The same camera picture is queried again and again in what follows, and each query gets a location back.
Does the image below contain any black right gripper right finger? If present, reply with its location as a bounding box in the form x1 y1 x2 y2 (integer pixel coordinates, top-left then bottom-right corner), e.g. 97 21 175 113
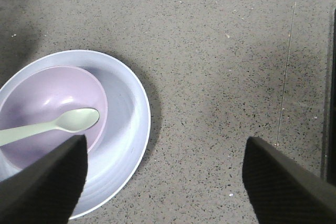
242 137 335 223

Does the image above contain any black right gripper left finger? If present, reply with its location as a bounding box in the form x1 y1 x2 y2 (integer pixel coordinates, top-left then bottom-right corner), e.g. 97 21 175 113
1 135 87 223

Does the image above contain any pale green plastic spoon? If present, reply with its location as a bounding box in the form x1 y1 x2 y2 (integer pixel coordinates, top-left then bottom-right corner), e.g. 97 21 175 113
1 108 100 146

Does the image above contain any purple plastic bowl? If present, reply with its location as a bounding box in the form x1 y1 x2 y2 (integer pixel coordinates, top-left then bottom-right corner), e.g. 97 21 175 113
1 66 108 169

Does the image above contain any blue plastic plate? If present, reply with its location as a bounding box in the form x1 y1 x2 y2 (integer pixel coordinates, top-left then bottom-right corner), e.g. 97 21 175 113
1 50 151 219

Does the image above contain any black induction cooktop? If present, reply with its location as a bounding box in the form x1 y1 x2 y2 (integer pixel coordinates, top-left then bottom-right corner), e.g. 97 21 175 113
321 6 335 186

